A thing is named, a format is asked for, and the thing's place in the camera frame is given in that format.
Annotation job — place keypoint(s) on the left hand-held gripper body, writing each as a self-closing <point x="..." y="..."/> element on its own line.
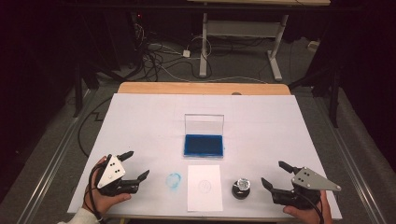
<point x="110" y="174"/>

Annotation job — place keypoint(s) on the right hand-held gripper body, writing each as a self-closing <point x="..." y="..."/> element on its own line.
<point x="308" y="182"/>

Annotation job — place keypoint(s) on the black round stamp cap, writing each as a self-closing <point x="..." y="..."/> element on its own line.
<point x="240" y="196"/>

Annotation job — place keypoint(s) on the white paper sheet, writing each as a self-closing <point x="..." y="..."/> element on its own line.
<point x="205" y="199"/>

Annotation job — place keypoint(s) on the blue ink pad clear case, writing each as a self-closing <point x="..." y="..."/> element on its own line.
<point x="203" y="145"/>

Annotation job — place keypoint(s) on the person's right hand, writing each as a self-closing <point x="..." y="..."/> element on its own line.
<point x="300" y="216"/>

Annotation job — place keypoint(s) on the white table cover board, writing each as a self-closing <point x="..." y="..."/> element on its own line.
<point x="149" y="124"/>

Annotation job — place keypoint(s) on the black metal stand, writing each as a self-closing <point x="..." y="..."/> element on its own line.
<point x="334" y="102"/>
<point x="77" y="93"/>

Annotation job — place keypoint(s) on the black equipment box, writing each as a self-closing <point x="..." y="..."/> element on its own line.
<point x="124" y="37"/>

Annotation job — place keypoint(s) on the white power adapter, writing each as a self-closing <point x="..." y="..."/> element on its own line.
<point x="186" y="53"/>

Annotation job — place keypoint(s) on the small white box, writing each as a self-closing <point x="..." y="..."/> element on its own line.
<point x="313" y="46"/>

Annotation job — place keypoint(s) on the white metal-legged desk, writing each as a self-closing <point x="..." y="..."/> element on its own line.
<point x="204" y="46"/>

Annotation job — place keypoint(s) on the aluminium floor rail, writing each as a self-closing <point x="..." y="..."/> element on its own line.
<point x="358" y="174"/>
<point x="49" y="174"/>

